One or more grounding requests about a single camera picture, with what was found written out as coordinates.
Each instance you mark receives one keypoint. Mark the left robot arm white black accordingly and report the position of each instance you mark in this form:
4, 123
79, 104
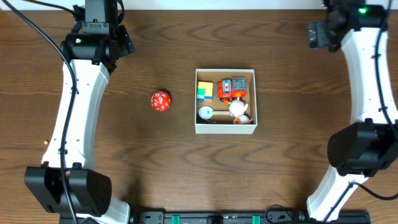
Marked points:
66, 182

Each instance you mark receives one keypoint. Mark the white cardboard box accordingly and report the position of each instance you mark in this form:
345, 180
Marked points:
215, 76

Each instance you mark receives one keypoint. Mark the pink white pig toy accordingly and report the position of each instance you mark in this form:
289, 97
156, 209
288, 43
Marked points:
237, 109

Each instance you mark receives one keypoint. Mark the colourful puzzle cube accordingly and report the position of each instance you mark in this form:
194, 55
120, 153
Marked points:
204, 91

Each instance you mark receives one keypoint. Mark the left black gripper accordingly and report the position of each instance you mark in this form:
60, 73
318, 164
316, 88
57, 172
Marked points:
126, 45

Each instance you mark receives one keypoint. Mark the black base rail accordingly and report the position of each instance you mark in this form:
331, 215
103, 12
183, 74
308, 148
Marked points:
271, 216

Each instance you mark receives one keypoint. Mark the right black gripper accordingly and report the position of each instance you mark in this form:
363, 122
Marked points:
320, 34

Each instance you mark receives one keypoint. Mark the red toy fire truck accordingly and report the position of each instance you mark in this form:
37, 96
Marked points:
231, 89

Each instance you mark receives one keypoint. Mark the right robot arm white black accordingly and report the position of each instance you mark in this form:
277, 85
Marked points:
369, 143

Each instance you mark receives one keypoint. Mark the red many-sided die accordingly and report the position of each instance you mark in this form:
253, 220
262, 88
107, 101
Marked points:
160, 101

